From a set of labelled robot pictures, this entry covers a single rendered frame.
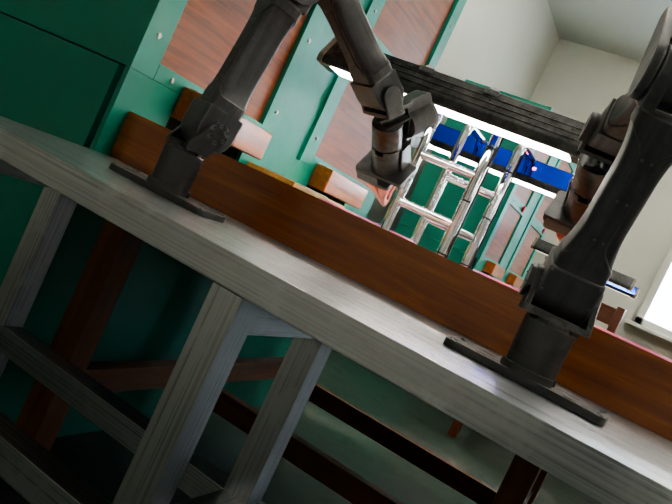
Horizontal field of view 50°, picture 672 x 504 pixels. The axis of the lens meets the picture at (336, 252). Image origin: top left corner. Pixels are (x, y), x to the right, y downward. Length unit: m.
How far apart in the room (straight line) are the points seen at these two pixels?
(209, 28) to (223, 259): 0.86
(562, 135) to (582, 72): 5.46
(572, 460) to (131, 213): 0.57
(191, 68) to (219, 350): 0.89
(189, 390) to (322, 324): 0.18
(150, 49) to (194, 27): 0.14
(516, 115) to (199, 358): 0.87
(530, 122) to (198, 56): 0.70
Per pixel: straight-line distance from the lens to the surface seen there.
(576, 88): 6.84
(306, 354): 1.03
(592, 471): 0.68
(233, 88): 1.12
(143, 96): 1.49
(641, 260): 6.45
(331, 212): 1.20
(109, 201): 0.93
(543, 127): 1.45
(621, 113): 0.99
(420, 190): 4.35
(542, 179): 2.00
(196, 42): 1.58
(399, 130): 1.30
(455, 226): 1.62
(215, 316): 0.81
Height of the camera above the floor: 0.76
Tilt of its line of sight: 3 degrees down
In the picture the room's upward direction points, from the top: 25 degrees clockwise
